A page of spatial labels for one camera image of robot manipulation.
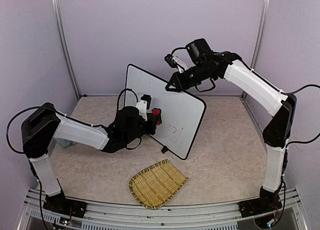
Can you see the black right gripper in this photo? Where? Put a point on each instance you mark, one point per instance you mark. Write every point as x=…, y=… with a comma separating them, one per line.
x=175, y=78

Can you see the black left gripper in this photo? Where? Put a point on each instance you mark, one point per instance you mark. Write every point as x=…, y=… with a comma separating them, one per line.
x=153, y=122

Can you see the red bone-shaped eraser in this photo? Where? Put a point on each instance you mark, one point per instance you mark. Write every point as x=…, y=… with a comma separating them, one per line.
x=157, y=115

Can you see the white whiteboard black frame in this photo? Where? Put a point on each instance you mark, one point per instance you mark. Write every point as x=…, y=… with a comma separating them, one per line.
x=181, y=112

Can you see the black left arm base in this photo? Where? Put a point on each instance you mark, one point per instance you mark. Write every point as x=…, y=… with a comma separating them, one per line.
x=60, y=204

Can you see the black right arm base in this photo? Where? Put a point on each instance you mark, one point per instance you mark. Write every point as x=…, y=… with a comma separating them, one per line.
x=266, y=202

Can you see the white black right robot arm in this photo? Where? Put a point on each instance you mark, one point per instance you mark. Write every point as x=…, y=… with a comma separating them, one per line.
x=229, y=66

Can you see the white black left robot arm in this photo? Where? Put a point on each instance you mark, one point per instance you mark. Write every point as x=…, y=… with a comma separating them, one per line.
x=47, y=123

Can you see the black whiteboard stand foot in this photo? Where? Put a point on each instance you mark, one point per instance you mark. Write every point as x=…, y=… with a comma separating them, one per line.
x=164, y=150

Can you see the woven bamboo tray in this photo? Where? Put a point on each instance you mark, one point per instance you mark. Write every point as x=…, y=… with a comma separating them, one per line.
x=157, y=184

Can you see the light blue mug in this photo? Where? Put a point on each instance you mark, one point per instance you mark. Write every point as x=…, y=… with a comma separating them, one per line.
x=63, y=143

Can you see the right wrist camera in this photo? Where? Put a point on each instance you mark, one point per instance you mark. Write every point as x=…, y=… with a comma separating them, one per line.
x=175, y=62

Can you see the aluminium corner post right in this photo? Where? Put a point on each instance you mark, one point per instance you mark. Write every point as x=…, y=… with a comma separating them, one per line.
x=260, y=33

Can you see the aluminium corner post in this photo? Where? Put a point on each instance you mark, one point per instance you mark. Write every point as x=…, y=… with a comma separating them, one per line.
x=64, y=47
x=260, y=33

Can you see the aluminium front rail frame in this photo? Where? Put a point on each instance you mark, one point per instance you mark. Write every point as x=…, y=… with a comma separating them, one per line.
x=107, y=215

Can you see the aluminium corner post left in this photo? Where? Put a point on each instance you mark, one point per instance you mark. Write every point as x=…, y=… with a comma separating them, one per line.
x=64, y=47

